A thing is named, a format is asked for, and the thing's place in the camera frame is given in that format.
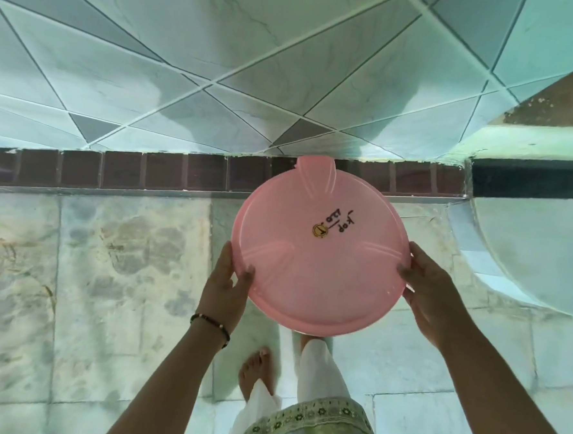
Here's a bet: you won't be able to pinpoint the person's left hand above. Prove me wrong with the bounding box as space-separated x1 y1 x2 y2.
194 239 257 338

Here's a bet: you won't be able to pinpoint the person's right hand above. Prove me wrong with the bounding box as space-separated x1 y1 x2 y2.
392 241 476 353

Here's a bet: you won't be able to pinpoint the pink round plastic lid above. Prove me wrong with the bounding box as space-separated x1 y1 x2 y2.
226 152 415 342

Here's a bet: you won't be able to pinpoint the person's right forearm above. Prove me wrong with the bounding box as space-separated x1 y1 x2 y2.
434 313 573 434

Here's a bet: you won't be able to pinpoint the person's left forearm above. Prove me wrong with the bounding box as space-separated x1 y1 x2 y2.
102 310 231 434

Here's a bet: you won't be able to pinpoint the person's right foot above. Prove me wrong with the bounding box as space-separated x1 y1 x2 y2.
299 334 328 355

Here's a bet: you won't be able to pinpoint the person's foot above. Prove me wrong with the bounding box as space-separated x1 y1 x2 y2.
237 346 277 404
299 334 328 355

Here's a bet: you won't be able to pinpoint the person's left foot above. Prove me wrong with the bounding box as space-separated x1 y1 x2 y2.
237 346 277 404

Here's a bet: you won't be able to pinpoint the white trousers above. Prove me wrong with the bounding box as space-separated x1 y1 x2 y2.
219 334 354 434

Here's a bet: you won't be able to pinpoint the green embroidered tunic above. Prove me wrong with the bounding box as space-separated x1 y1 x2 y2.
236 391 386 434

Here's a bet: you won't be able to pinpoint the black beaded bracelet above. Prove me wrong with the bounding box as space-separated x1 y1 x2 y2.
189 313 233 349

